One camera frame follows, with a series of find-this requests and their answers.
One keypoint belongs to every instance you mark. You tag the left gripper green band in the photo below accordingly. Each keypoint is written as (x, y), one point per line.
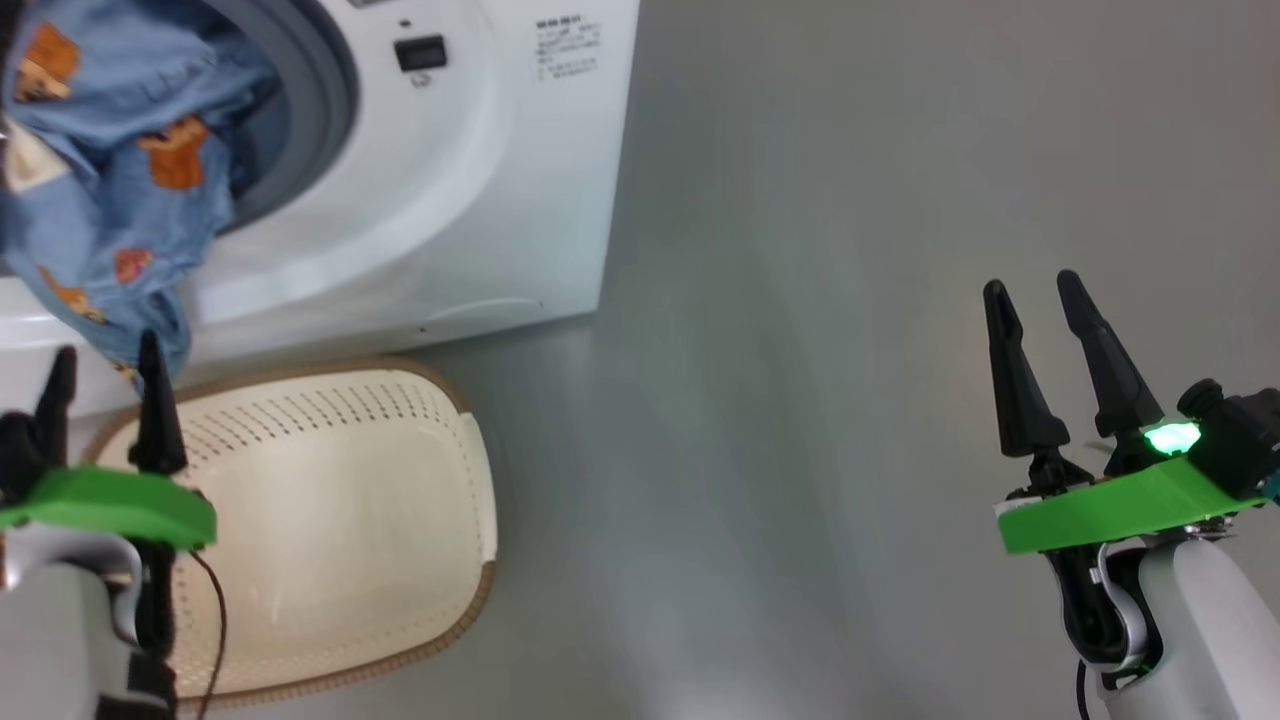
(110, 505)

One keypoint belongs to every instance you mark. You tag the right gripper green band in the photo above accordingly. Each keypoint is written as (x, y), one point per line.
(1100, 515)

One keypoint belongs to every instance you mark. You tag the blue bear print garment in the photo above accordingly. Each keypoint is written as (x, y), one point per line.
(110, 230)

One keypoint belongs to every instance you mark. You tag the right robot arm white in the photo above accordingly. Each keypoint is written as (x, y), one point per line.
(1200, 640)

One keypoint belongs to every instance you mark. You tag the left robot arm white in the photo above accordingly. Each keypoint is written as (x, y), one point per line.
(50, 630)

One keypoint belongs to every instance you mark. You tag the cream perforated laundry basket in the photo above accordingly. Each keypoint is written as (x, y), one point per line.
(340, 540)

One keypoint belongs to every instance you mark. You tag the grey rubber door gasket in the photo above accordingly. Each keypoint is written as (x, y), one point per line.
(320, 110)

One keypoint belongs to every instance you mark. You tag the white washing machine body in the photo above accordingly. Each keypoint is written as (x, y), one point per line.
(480, 180)

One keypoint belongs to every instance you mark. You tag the small text sticker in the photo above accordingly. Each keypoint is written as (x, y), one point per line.
(568, 50)

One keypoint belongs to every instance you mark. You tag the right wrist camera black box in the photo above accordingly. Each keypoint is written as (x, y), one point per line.
(1235, 440)

